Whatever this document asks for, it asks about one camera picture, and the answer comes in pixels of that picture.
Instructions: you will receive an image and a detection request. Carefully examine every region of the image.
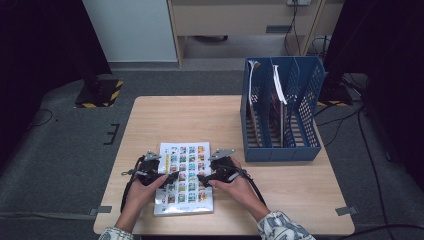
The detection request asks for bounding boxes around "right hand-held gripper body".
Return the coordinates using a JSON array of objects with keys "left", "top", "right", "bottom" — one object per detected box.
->
[{"left": 207, "top": 148, "right": 242, "bottom": 184}]

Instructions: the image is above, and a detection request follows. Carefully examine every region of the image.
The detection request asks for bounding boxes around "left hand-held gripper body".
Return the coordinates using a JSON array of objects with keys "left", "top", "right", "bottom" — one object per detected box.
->
[{"left": 128, "top": 150, "right": 163, "bottom": 187}]

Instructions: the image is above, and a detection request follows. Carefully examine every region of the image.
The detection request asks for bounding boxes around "black magazine with red cards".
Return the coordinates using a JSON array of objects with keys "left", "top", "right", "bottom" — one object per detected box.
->
[{"left": 246, "top": 59, "right": 264, "bottom": 148}]

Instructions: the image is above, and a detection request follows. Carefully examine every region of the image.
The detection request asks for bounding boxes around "blue plastic file rack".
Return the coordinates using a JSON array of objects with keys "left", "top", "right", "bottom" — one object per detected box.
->
[{"left": 239, "top": 55, "right": 327, "bottom": 163}]

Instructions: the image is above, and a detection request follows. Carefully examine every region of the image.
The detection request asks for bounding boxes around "person's left hand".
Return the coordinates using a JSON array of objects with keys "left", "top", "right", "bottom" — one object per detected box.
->
[{"left": 128, "top": 174, "right": 169, "bottom": 219}]

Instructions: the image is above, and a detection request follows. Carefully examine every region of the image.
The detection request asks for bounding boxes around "person's right hand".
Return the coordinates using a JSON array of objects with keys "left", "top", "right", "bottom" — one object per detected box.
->
[{"left": 208, "top": 156, "right": 265, "bottom": 217}]

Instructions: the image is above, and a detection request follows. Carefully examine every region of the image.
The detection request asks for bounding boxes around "black tape mark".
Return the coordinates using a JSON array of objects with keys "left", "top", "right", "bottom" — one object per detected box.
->
[{"left": 103, "top": 123, "right": 120, "bottom": 146}]

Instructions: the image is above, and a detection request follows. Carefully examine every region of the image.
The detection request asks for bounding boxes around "grey tape piece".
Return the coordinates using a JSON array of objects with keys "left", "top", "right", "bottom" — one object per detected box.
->
[
  {"left": 334, "top": 205, "right": 359, "bottom": 217},
  {"left": 89, "top": 205, "right": 113, "bottom": 217}
]

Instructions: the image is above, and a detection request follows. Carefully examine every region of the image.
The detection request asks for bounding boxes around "black yellow striped stand base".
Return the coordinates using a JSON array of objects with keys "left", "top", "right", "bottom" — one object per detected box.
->
[
  {"left": 73, "top": 78, "right": 124, "bottom": 109},
  {"left": 316, "top": 83, "right": 354, "bottom": 108}
]

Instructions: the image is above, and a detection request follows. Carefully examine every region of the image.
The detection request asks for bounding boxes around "white panel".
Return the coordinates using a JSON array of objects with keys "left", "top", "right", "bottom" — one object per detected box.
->
[{"left": 82, "top": 0, "right": 178, "bottom": 63}]

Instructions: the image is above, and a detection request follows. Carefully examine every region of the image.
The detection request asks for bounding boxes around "light wooden cabinet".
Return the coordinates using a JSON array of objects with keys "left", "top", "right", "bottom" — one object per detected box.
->
[{"left": 166, "top": 0, "right": 344, "bottom": 69}]

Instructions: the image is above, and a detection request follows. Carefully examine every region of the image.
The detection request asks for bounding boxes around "dark curtain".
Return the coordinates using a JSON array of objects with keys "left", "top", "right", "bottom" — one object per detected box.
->
[{"left": 323, "top": 0, "right": 424, "bottom": 188}]

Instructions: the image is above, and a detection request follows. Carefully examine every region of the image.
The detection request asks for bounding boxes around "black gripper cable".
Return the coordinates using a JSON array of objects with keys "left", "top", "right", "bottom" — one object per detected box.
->
[
  {"left": 238, "top": 168, "right": 268, "bottom": 207},
  {"left": 119, "top": 156, "right": 144, "bottom": 214}
]

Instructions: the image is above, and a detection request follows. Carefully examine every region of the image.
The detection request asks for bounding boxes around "thin black floor cable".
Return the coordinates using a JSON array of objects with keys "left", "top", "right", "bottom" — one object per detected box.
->
[{"left": 29, "top": 108, "right": 54, "bottom": 128}]

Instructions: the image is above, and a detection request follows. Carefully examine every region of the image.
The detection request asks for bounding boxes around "grey drawer handle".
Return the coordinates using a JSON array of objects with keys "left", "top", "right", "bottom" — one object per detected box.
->
[{"left": 265, "top": 25, "right": 293, "bottom": 34}]

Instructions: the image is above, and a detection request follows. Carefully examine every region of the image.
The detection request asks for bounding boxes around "long black floor cable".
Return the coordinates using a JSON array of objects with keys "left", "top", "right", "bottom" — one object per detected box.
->
[{"left": 357, "top": 106, "right": 391, "bottom": 234}]

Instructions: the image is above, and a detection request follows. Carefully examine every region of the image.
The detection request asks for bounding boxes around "black looped cable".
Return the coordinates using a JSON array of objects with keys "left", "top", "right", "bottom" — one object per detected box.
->
[{"left": 311, "top": 35, "right": 331, "bottom": 58}]

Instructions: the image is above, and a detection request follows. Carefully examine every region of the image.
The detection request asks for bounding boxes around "black hanging cable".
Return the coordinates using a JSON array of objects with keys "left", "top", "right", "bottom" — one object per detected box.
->
[{"left": 283, "top": 1, "right": 302, "bottom": 56}]

